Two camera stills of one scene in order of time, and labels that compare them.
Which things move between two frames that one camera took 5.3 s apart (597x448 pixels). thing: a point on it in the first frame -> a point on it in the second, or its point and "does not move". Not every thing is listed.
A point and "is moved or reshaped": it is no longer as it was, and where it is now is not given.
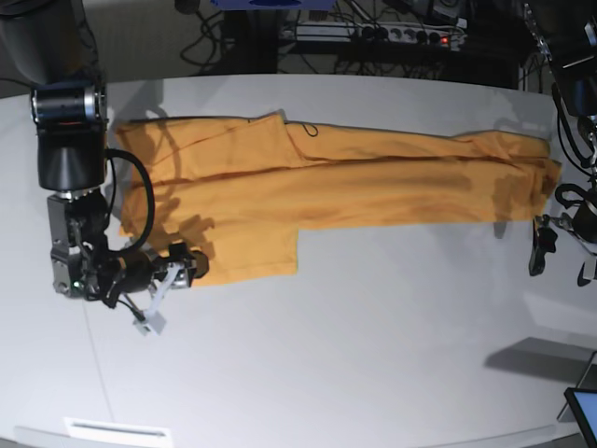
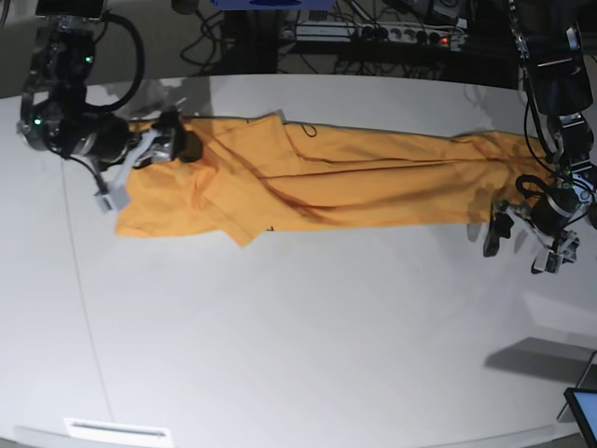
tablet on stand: x=582 y=401 does not move
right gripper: x=545 y=237 -> x=548 y=214
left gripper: x=137 y=271 -> x=114 y=138
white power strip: x=307 y=31 does not move
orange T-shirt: x=233 y=192 is moved or reshaped
